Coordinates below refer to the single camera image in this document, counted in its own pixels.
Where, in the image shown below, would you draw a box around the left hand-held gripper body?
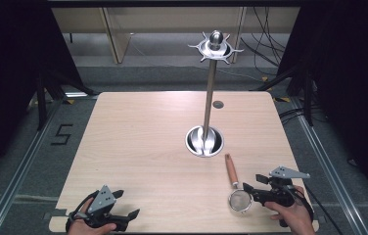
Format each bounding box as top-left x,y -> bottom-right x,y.
84,184 -> 131,231

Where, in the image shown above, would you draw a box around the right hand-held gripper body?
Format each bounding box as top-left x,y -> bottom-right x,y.
253,165 -> 311,208

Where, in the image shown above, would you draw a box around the wooden handled mesh strainer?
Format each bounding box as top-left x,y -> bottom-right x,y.
224,153 -> 254,214

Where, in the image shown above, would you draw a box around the metal utensil rack stand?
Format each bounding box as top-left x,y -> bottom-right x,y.
185,29 -> 245,159

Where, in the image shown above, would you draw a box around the person's right hand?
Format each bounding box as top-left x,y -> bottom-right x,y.
263,185 -> 317,235

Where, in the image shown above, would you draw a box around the person's left hand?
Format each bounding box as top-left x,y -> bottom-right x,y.
67,197 -> 118,235

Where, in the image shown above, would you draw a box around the black metal stand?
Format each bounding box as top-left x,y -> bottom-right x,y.
34,70 -> 99,132
250,64 -> 315,127

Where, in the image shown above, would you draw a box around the black curtain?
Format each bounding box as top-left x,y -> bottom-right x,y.
275,0 -> 368,212
0,0 -> 86,192

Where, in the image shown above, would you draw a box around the beige wooden furniture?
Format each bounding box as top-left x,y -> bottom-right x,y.
51,7 -> 301,65

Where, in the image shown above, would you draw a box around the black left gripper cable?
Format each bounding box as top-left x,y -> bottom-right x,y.
65,190 -> 99,232

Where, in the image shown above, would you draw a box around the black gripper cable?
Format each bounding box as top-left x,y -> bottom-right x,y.
65,190 -> 99,232
288,183 -> 345,235

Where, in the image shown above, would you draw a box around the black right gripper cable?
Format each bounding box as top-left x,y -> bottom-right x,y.
288,183 -> 345,235

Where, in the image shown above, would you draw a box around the aluminium floor rail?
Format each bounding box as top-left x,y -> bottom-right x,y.
0,97 -> 65,235
290,97 -> 368,235

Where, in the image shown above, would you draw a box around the black floor cables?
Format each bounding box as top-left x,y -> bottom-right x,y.
277,107 -> 307,125

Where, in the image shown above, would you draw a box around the black background cables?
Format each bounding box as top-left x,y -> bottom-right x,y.
240,7 -> 292,76

